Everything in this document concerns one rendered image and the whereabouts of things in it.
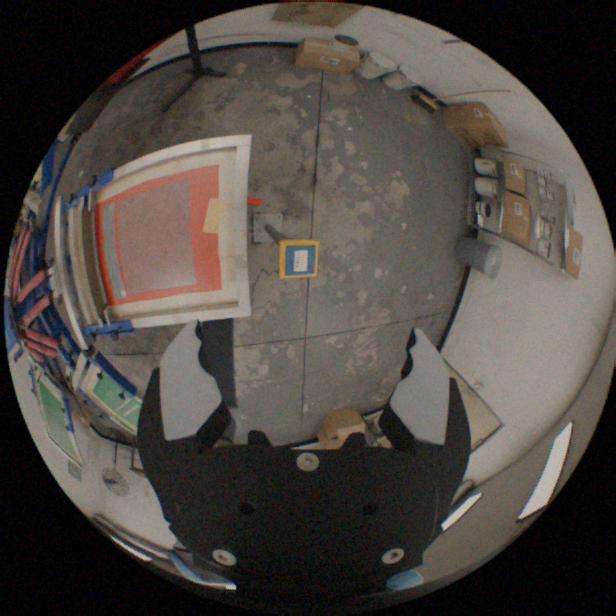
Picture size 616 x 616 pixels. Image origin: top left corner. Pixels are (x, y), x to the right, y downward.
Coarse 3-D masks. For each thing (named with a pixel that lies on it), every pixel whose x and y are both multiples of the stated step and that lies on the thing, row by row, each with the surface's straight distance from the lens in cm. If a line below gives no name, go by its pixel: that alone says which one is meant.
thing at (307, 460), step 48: (192, 480) 6; (240, 480) 6; (288, 480) 6; (336, 480) 6; (384, 480) 6; (432, 480) 7; (192, 528) 6; (240, 528) 6; (288, 528) 6; (336, 528) 6; (384, 528) 6; (432, 528) 7; (240, 576) 6; (288, 576) 6; (336, 576) 6; (384, 576) 6
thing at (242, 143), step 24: (192, 144) 66; (216, 144) 64; (240, 144) 63; (120, 168) 78; (144, 168) 75; (240, 168) 61; (240, 192) 60; (72, 216) 97; (240, 216) 60; (72, 240) 97; (240, 240) 61; (72, 264) 98; (240, 264) 63; (240, 288) 65; (168, 312) 76; (192, 312) 71; (216, 312) 70; (240, 312) 69
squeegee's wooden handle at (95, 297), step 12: (84, 216) 82; (84, 228) 81; (84, 240) 81; (84, 252) 80; (84, 264) 80; (84, 276) 82; (96, 276) 85; (96, 288) 84; (96, 300) 84; (96, 312) 84
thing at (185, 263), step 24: (168, 240) 69; (192, 240) 67; (216, 240) 65; (120, 264) 81; (144, 264) 75; (168, 264) 71; (192, 264) 68; (216, 264) 67; (144, 288) 78; (168, 288) 74; (192, 288) 71; (216, 288) 70
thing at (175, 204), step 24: (216, 168) 66; (120, 192) 80; (144, 192) 73; (168, 192) 69; (192, 192) 66; (216, 192) 65; (96, 216) 88; (120, 216) 78; (144, 216) 72; (168, 216) 68; (192, 216) 66; (96, 240) 88; (120, 240) 79; (144, 240) 73
